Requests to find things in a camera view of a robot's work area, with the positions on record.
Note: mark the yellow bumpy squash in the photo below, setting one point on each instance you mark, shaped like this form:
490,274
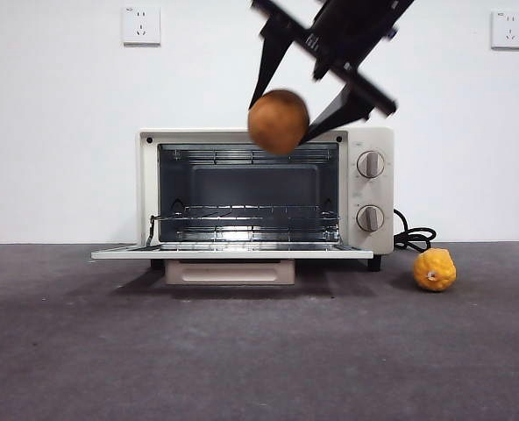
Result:
435,269

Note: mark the beige oven knob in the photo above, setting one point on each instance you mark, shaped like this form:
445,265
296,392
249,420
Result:
370,218
371,165

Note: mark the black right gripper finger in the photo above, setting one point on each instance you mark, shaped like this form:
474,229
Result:
270,66
343,114

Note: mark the brown potato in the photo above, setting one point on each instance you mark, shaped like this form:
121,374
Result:
279,123

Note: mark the cream Toshiba toaster oven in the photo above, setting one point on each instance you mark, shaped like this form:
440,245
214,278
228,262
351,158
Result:
250,254

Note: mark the white wall socket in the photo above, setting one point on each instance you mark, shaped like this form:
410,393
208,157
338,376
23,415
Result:
141,26
509,30

